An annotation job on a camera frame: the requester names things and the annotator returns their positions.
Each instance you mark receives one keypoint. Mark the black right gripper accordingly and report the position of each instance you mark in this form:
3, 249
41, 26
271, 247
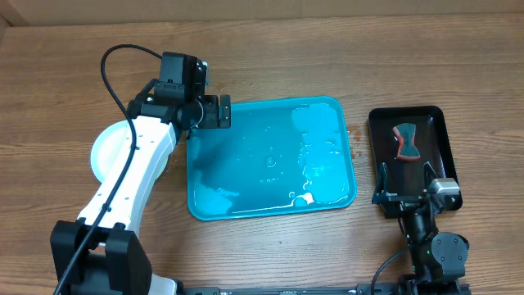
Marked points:
387, 197

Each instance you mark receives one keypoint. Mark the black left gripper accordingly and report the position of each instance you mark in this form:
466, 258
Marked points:
210, 120

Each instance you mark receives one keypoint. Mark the orange green scrub sponge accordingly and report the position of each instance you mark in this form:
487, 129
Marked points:
405, 135

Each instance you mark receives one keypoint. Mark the light green plate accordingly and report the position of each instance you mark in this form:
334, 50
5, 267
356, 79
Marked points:
104, 151

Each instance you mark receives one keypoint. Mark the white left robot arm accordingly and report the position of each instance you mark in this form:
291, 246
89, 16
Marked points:
100, 252

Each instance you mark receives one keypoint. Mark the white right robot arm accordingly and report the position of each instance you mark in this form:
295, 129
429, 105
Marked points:
438, 258

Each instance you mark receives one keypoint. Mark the black rectangular tray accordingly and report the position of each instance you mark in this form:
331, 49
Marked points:
432, 141

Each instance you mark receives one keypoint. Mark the blue plastic tray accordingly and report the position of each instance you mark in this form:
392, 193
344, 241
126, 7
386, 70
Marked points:
278, 157

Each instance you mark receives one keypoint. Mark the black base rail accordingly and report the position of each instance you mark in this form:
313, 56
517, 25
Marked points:
359, 289

